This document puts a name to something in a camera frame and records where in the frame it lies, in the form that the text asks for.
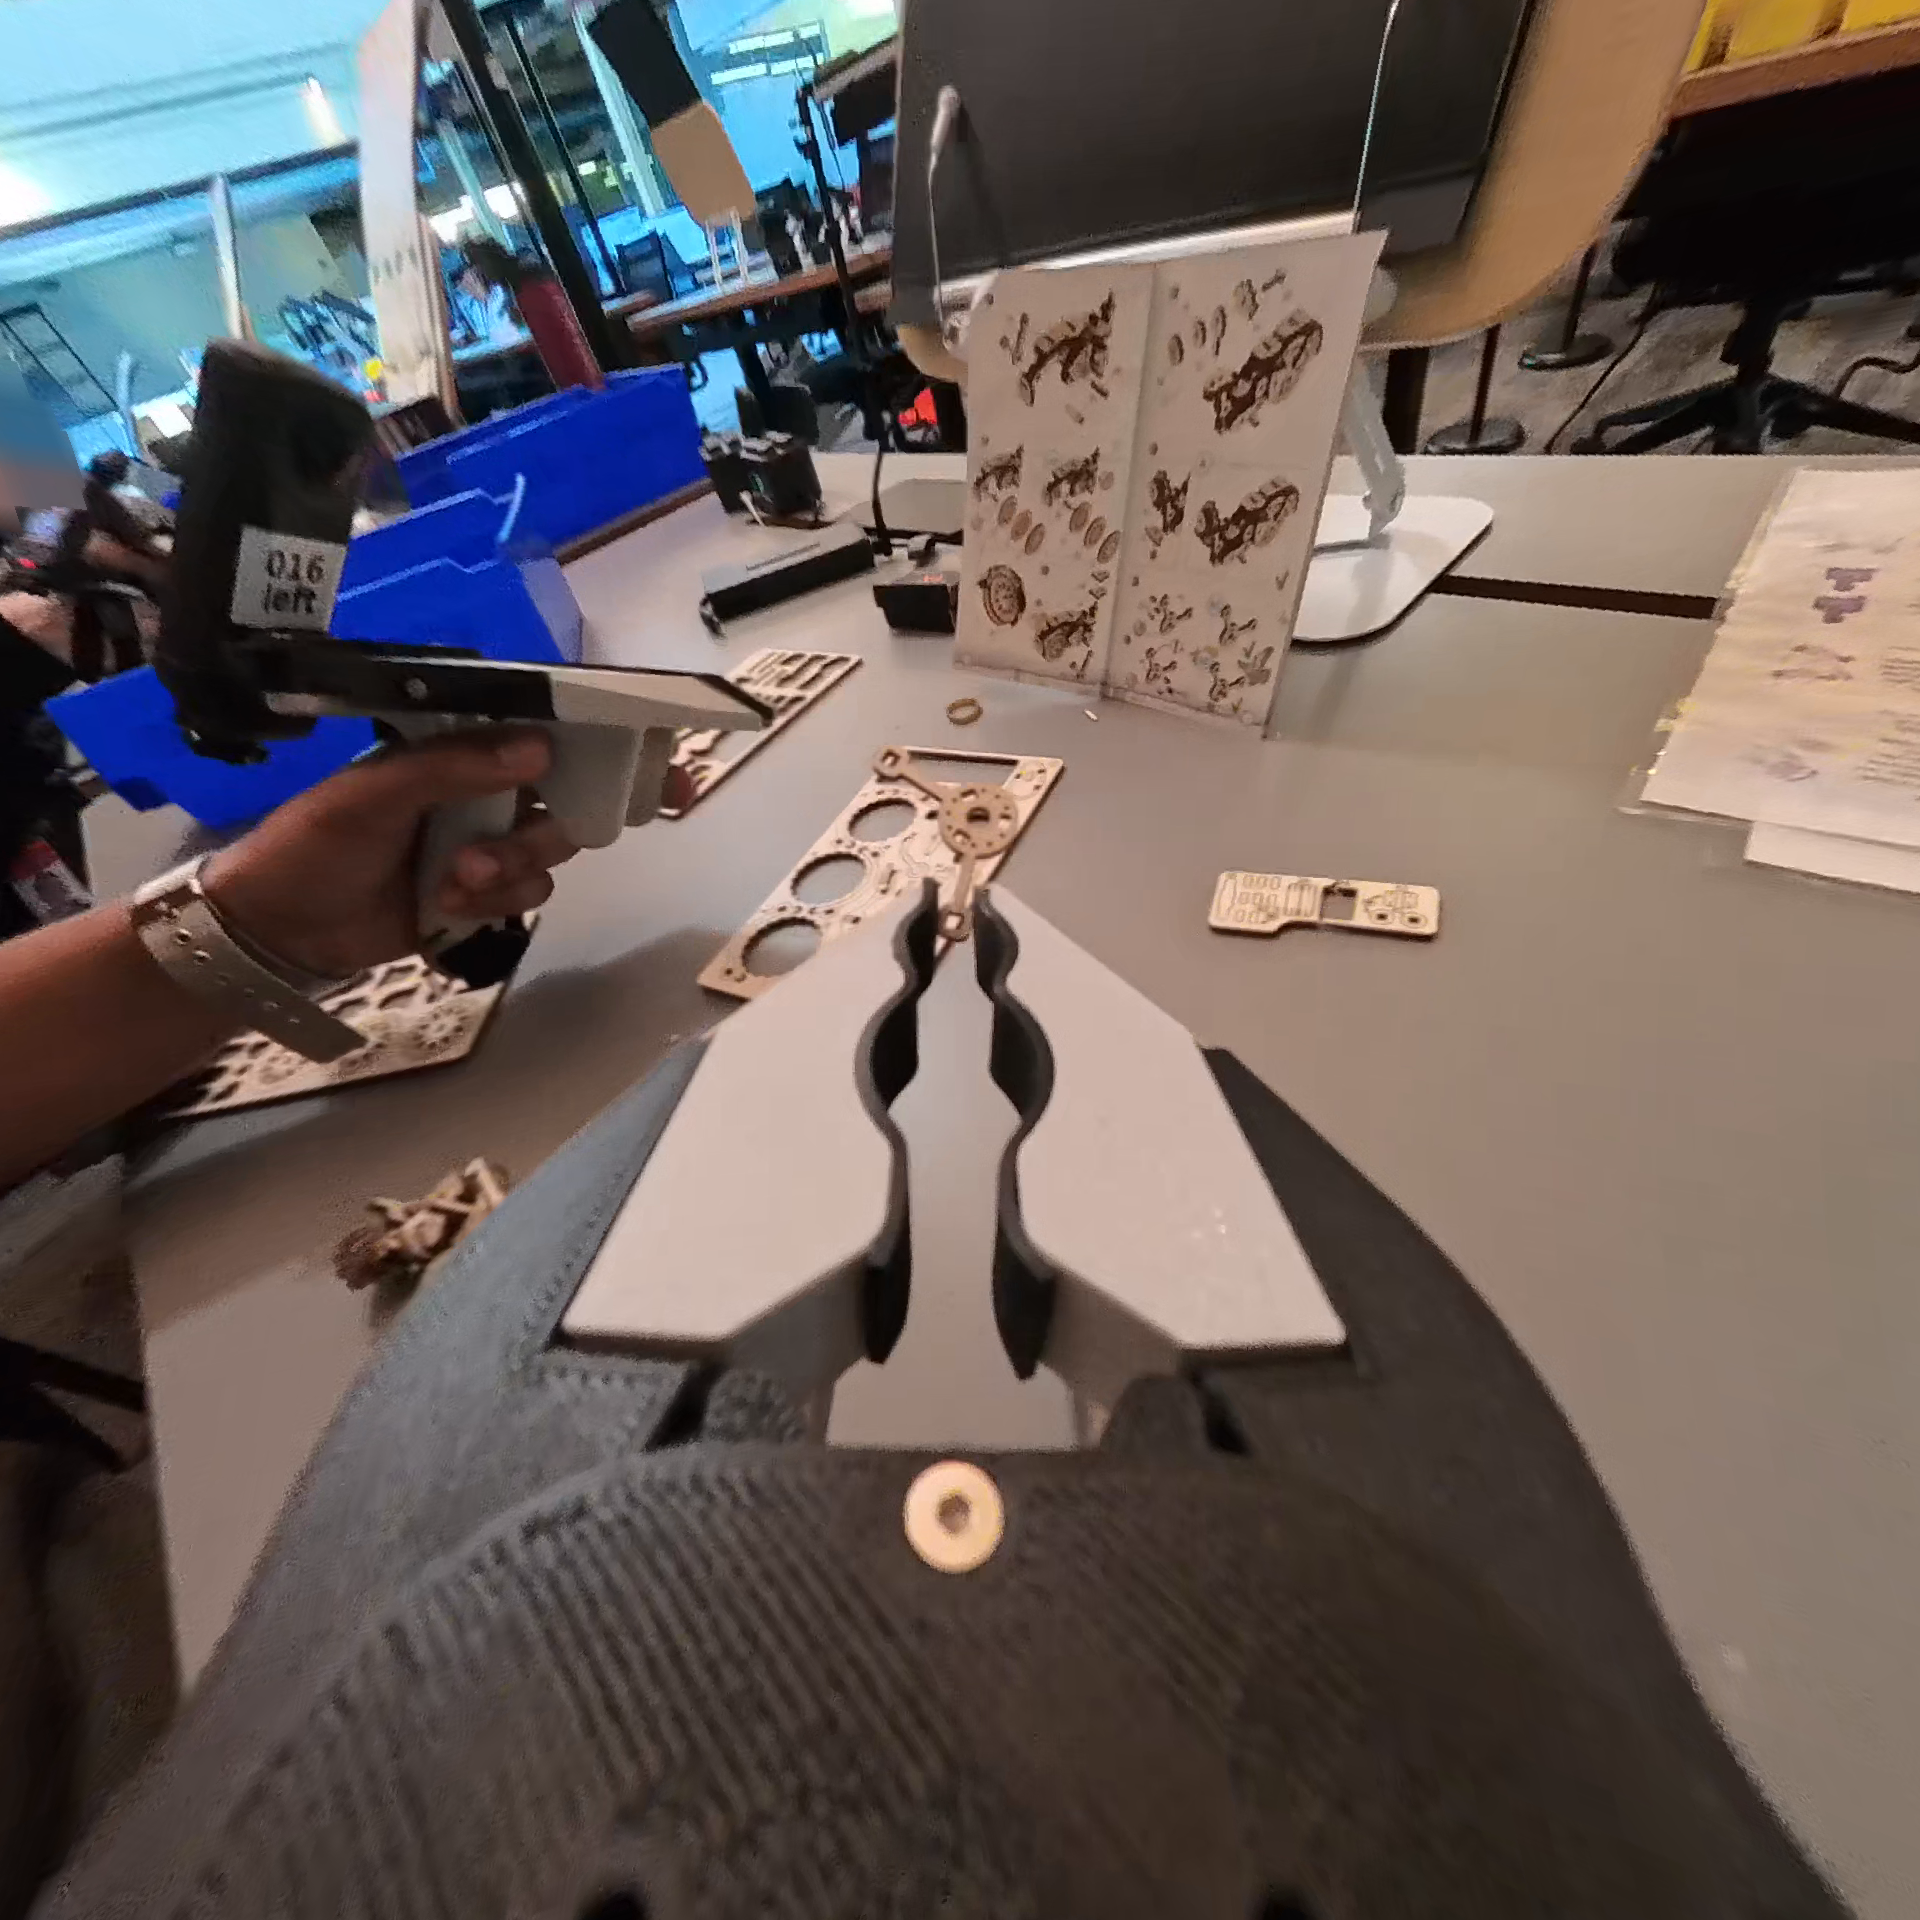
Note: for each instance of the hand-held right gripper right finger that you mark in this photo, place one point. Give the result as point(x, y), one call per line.
point(1163, 1171)

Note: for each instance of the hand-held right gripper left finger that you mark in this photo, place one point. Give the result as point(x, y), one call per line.
point(750, 1171)

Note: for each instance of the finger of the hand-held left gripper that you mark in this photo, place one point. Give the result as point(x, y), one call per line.
point(645, 698)

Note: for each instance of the wooden puzzle sheet narrow cutouts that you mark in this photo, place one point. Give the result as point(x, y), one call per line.
point(780, 682)

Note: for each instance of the wooden puzzle sheet round holes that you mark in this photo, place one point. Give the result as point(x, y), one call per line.
point(811, 884)

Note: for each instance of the small wooden lever part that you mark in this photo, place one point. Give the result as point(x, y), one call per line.
point(979, 824)

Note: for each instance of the person's left forearm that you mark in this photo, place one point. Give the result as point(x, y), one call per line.
point(90, 1035)

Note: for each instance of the grey desk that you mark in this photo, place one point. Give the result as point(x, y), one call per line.
point(1575, 1124)

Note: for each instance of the person's left hand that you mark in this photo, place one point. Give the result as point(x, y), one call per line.
point(344, 855)

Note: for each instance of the black power adapter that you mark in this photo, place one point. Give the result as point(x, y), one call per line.
point(789, 574)

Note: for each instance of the large blue storage bin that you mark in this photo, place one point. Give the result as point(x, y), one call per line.
point(451, 608)

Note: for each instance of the black battery charger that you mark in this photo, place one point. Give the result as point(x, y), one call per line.
point(765, 473)

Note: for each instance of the small black device red label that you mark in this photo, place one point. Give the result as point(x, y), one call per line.
point(919, 597)

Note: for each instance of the small wooden puzzle sheet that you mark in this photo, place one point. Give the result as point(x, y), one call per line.
point(1321, 905)

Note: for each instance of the gooseneck microphone stand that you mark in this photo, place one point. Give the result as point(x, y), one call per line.
point(919, 511)

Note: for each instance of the assembled wooden model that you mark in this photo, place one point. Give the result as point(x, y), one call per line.
point(421, 1222)

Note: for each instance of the wooden puzzle sheet with gears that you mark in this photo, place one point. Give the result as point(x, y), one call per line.
point(404, 1035)

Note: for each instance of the folded instruction sheet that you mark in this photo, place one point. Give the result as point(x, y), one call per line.
point(1154, 495)

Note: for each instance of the plain white paper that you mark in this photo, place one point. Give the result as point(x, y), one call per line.
point(1831, 863)

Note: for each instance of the black computer monitor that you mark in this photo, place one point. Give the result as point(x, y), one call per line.
point(1170, 120)

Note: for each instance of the printed sheet in plastic sleeve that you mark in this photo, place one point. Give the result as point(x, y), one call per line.
point(1814, 660)

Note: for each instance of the black office chair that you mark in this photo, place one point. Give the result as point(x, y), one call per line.
point(1771, 300)

